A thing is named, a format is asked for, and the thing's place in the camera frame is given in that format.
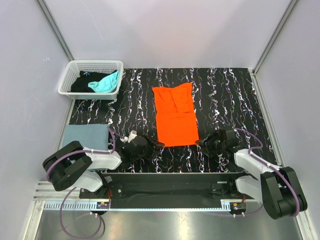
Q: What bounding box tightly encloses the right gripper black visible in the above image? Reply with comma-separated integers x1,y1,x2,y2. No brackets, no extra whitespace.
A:
195,129,226,158

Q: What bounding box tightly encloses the orange t shirt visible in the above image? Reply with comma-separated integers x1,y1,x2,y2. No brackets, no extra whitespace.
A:
152,82,199,147

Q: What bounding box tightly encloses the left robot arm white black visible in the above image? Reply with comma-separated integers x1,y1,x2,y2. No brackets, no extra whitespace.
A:
42,131,165,199

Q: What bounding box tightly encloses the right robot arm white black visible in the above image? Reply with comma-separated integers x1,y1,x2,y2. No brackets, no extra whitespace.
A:
195,128,308,220

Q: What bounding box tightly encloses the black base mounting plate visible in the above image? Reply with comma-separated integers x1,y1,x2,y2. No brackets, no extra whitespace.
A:
78,172,257,201

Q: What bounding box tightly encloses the black marbled table mat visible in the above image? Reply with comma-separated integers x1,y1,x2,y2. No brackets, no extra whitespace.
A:
69,68,277,164

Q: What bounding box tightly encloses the folded grey-blue t shirt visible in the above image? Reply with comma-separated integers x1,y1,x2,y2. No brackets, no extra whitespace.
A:
61,124,109,151

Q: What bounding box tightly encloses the teal t shirt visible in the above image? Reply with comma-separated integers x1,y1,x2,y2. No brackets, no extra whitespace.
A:
87,71,120,94

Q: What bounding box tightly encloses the black t shirt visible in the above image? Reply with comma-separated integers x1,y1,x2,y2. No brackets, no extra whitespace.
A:
70,70,117,93

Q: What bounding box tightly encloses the white plastic laundry basket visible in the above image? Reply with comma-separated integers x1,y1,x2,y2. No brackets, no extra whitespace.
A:
57,60,124,101

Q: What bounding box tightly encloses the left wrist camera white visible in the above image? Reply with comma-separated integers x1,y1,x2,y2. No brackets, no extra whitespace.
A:
120,130,138,143

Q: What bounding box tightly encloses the right corner aluminium post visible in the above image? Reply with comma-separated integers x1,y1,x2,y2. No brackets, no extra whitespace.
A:
251,0,320,76

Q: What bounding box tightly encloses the corner aluminium post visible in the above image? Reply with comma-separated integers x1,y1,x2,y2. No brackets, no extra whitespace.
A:
35,0,75,61
251,0,320,76

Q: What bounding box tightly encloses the slotted cable duct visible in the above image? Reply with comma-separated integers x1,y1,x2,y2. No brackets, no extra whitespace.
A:
43,200,232,212

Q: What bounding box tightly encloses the aluminium frame rail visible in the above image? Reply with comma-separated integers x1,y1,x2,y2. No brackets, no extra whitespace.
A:
33,181,306,202

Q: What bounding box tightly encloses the left corner aluminium post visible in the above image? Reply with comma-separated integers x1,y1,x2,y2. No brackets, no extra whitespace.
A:
35,0,75,61

